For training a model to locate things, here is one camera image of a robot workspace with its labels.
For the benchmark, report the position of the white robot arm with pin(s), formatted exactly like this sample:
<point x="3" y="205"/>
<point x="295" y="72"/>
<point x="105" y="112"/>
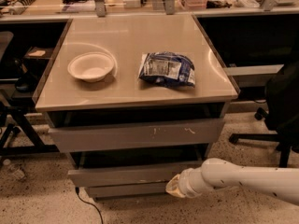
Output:
<point x="216" y="174"/>

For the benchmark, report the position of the blue chip bag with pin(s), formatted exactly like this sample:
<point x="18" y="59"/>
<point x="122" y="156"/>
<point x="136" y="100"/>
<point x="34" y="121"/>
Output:
<point x="167" y="69"/>

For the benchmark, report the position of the grey bottom drawer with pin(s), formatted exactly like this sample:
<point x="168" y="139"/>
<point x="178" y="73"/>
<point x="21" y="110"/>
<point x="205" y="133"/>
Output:
<point x="126" y="190"/>

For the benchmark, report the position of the white paper bowl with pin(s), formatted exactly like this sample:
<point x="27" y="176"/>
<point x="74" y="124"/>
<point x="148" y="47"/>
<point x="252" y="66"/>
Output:
<point x="91" y="67"/>

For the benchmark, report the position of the black office chair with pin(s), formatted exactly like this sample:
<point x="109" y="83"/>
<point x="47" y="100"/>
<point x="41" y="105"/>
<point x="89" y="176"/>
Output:
<point x="282" y="98"/>

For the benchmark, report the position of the grey drawer cabinet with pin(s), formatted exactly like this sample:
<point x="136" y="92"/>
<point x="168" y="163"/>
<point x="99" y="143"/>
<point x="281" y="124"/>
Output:
<point x="122" y="97"/>

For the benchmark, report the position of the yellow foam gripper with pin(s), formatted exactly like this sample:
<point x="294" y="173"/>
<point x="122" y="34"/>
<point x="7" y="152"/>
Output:
<point x="186" y="182"/>

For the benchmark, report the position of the grey top drawer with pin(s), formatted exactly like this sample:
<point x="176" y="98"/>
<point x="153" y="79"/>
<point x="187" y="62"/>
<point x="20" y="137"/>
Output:
<point x="137" y="135"/>

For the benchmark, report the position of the black stool left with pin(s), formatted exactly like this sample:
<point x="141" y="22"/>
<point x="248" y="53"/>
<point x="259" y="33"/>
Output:
<point x="21" y="123"/>

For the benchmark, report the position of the clear plastic bottle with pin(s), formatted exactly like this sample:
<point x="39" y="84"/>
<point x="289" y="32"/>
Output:
<point x="14" y="169"/>

